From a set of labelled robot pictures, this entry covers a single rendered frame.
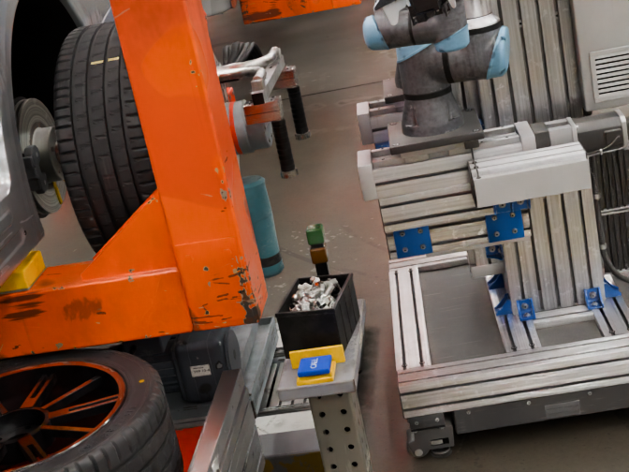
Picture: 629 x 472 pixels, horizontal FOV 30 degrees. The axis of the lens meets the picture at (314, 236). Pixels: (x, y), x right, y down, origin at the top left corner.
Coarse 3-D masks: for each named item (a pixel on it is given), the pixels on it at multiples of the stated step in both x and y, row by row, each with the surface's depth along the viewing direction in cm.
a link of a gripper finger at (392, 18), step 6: (378, 0) 221; (384, 0) 222; (390, 0) 223; (402, 0) 226; (378, 6) 221; (384, 6) 222; (390, 6) 224; (396, 6) 225; (402, 6) 226; (384, 12) 223; (390, 12) 224; (396, 12) 225; (390, 18) 224; (396, 18) 225
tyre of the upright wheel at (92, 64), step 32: (96, 32) 299; (64, 64) 289; (96, 64) 287; (64, 96) 285; (96, 96) 283; (128, 96) 281; (64, 128) 283; (96, 128) 281; (128, 128) 280; (64, 160) 283; (96, 160) 283; (128, 160) 281; (96, 192) 284; (128, 192) 284; (96, 224) 289
